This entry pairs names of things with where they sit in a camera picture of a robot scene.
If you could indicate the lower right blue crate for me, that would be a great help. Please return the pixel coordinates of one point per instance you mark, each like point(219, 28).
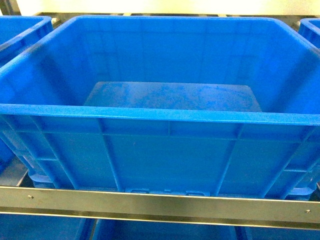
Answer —
point(264, 233)

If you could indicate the lower left blue crate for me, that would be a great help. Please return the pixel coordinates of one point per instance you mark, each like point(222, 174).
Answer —
point(32, 227)

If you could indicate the right blue plastic crate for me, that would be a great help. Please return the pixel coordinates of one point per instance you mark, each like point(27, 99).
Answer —
point(310, 29)

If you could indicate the lower blue plastic crate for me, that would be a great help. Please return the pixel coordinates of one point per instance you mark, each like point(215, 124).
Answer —
point(144, 230)

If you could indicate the large blue plastic crate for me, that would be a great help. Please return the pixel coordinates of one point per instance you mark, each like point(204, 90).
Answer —
point(160, 100)

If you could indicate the left blue plastic crate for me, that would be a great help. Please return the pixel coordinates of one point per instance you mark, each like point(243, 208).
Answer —
point(17, 34)

